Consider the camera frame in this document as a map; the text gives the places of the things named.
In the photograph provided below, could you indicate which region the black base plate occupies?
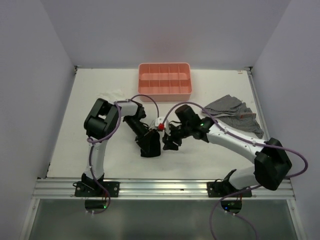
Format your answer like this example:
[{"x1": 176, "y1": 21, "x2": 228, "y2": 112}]
[
  {"x1": 206, "y1": 179, "x2": 240, "y2": 198},
  {"x1": 72, "y1": 180, "x2": 120, "y2": 198}
]

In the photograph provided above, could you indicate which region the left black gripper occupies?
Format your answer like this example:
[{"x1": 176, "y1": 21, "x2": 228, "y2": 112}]
[{"x1": 124, "y1": 115, "x2": 154, "y2": 155}]

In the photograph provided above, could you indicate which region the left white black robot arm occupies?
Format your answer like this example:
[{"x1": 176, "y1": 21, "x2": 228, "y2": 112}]
[{"x1": 76, "y1": 98, "x2": 161, "y2": 197}]

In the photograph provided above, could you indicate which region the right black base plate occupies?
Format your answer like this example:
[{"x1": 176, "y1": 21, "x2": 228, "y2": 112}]
[{"x1": 206, "y1": 179, "x2": 240, "y2": 198}]

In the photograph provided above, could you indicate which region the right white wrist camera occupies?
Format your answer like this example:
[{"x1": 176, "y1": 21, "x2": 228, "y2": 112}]
[{"x1": 157, "y1": 120, "x2": 170, "y2": 136}]

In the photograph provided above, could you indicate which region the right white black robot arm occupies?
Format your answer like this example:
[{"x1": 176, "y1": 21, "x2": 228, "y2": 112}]
[{"x1": 157, "y1": 104, "x2": 292, "y2": 197}]

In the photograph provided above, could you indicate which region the pink divided plastic tray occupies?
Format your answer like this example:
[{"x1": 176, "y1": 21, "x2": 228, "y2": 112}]
[{"x1": 137, "y1": 62, "x2": 193, "y2": 102}]

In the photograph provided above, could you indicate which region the purple cable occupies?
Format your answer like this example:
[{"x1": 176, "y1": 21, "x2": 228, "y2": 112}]
[
  {"x1": 162, "y1": 101, "x2": 309, "y2": 240},
  {"x1": 86, "y1": 94, "x2": 161, "y2": 215}
]

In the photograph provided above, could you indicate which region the aluminium mounting rail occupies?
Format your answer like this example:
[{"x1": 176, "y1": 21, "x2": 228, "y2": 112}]
[{"x1": 32, "y1": 178, "x2": 295, "y2": 200}]

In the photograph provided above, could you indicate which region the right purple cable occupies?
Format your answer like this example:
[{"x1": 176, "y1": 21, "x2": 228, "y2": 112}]
[{"x1": 162, "y1": 101, "x2": 309, "y2": 240}]

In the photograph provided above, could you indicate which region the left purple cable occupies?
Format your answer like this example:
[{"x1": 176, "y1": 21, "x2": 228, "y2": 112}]
[{"x1": 86, "y1": 94, "x2": 161, "y2": 215}]

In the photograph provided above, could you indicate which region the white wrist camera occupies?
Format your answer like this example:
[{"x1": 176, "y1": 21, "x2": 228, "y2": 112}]
[
  {"x1": 149, "y1": 117, "x2": 163, "y2": 131},
  {"x1": 157, "y1": 120, "x2": 170, "y2": 136}
]

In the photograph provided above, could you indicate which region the white underwear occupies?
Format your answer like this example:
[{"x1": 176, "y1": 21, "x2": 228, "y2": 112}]
[{"x1": 97, "y1": 89, "x2": 126, "y2": 102}]

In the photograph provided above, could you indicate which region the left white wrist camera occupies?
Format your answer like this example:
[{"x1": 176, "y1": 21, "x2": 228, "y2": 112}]
[{"x1": 149, "y1": 117, "x2": 163, "y2": 131}]

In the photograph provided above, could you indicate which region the black underwear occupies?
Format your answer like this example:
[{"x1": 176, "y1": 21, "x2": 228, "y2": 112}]
[{"x1": 140, "y1": 131, "x2": 161, "y2": 158}]

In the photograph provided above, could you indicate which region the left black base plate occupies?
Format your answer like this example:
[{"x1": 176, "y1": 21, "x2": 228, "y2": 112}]
[{"x1": 72, "y1": 180, "x2": 120, "y2": 198}]

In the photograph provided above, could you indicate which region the grey striped underwear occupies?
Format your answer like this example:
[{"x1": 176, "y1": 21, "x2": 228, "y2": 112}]
[{"x1": 204, "y1": 94, "x2": 264, "y2": 139}]

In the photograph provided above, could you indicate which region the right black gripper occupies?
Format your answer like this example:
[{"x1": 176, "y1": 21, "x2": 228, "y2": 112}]
[{"x1": 162, "y1": 122, "x2": 191, "y2": 150}]

